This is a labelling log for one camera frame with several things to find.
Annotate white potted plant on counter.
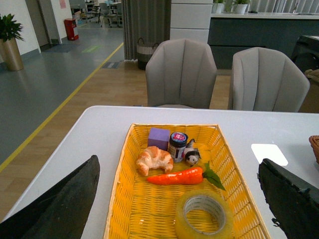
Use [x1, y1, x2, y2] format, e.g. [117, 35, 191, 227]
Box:
[232, 0, 250, 14]

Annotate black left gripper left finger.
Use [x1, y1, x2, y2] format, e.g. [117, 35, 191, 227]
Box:
[0, 155, 100, 239]

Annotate orange toy carrot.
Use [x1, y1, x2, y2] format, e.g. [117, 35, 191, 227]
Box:
[147, 162, 226, 191]

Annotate red bin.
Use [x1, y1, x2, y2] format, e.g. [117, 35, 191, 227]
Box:
[64, 18, 79, 41]

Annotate toy croissant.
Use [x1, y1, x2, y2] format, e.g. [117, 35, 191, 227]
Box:
[137, 146, 173, 176]

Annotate grey chair right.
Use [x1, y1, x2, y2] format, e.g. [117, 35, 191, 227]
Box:
[228, 47, 310, 113]

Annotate purple cube block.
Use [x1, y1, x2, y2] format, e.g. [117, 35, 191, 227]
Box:
[148, 127, 170, 151]

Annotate small toy cow figure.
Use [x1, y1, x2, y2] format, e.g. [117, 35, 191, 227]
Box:
[183, 139, 201, 167]

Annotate dark jam jar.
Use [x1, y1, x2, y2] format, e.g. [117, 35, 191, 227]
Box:
[168, 132, 188, 163]

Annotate potted plant gold pot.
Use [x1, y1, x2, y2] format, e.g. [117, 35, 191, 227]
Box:
[0, 13, 24, 71]

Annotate grey chair left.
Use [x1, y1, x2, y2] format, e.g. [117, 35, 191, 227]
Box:
[146, 38, 217, 109]

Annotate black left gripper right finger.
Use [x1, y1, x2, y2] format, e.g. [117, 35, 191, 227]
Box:
[258, 158, 319, 239]

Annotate dark grey counter cabinet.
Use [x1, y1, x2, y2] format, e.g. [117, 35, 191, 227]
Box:
[208, 12, 319, 70]

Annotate grey chair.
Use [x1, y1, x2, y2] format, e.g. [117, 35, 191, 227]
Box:
[146, 38, 217, 109]
[228, 47, 310, 113]

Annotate grey woven laundry basket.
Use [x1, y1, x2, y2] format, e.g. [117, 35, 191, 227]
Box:
[137, 37, 159, 70]

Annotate brown wicker basket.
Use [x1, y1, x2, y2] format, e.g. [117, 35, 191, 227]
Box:
[309, 135, 319, 163]

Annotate yellow clear tape roll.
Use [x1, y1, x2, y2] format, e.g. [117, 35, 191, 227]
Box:
[175, 190, 233, 239]

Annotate beige sofa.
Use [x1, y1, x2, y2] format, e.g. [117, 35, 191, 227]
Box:
[304, 69, 319, 86]

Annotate white pillar cabinet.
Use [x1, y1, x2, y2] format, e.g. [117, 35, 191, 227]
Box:
[170, 0, 213, 43]

